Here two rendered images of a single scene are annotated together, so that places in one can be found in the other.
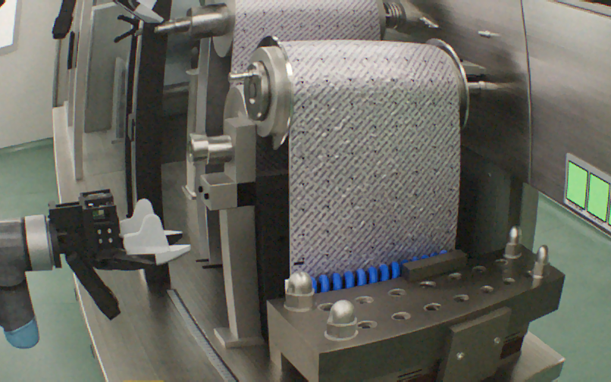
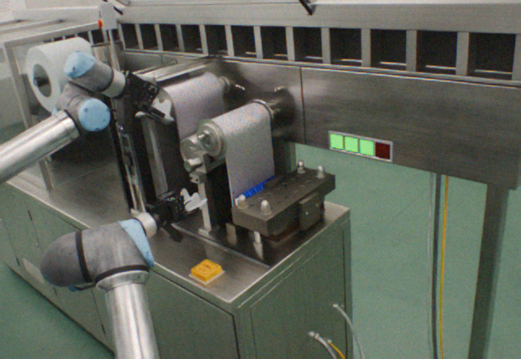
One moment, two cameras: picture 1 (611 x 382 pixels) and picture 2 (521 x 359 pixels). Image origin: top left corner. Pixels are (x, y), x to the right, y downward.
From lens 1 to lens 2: 83 cm
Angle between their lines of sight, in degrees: 24
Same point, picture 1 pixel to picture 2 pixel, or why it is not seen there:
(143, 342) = (177, 249)
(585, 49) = (340, 87)
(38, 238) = (150, 222)
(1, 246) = not seen: hidden behind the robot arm
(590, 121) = (343, 116)
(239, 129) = (203, 155)
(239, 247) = (208, 193)
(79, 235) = (166, 212)
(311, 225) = (234, 179)
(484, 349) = (313, 208)
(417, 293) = (276, 193)
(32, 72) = not seen: outside the picture
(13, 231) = not seen: hidden behind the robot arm
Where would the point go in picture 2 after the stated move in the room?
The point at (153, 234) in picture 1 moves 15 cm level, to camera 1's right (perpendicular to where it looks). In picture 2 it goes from (196, 199) to (238, 186)
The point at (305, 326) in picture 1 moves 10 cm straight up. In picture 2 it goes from (251, 212) to (249, 186)
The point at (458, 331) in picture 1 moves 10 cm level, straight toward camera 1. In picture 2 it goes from (303, 203) to (313, 216)
